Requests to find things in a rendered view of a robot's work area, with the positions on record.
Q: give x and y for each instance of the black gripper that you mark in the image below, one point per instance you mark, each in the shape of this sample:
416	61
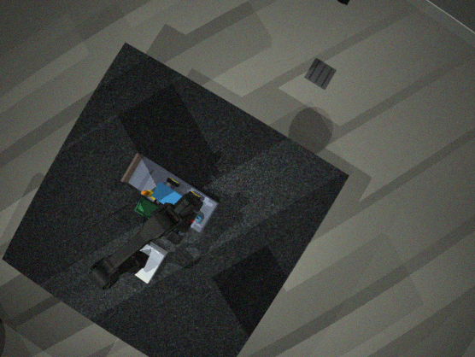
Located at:
173	236

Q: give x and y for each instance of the yellow wheel chock with orange handle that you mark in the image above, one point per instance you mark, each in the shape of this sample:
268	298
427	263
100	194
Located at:
148	193

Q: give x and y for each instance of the grey ramp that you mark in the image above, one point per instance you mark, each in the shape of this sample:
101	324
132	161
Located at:
144	174

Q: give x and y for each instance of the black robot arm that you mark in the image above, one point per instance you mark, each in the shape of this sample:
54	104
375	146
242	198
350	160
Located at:
128	258

